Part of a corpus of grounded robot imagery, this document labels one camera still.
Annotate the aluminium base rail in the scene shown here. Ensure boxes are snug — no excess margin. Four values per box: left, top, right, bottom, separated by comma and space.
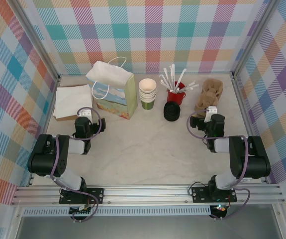
10, 183, 286, 207

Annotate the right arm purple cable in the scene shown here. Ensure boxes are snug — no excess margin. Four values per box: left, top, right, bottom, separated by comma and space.
187, 109, 252, 221

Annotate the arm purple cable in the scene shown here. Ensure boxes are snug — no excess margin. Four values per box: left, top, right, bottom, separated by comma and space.
49, 107, 102, 223
187, 109, 252, 221

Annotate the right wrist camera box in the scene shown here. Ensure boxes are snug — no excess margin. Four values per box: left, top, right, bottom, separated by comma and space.
204, 106, 219, 123

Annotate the red enamel mug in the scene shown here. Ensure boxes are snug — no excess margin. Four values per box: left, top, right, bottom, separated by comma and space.
167, 82, 187, 106

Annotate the aluminium table side rail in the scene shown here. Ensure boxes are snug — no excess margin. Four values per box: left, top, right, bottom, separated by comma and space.
27, 76, 61, 187
231, 74, 268, 185

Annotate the grey slotted cable duct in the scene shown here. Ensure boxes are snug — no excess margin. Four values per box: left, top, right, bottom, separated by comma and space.
22, 207, 214, 218

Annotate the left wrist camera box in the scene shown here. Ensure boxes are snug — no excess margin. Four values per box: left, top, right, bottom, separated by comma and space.
78, 109, 93, 119

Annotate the brown cardboard sheet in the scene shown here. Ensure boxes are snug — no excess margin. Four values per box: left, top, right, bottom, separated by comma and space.
55, 115, 79, 122

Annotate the white paper napkin stack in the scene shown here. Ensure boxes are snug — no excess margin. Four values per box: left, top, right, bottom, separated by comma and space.
52, 84, 94, 120

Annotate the landscape print paper gift bag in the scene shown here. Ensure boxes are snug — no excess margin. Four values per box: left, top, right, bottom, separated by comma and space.
85, 56, 139, 120

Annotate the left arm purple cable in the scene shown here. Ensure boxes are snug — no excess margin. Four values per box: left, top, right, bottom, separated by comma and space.
49, 107, 102, 223

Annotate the aluminium frame post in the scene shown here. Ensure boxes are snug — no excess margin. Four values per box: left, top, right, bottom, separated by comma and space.
231, 0, 282, 78
12, 0, 61, 82

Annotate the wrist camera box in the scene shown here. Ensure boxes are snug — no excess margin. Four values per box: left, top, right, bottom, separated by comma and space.
204, 106, 219, 123
78, 109, 93, 119

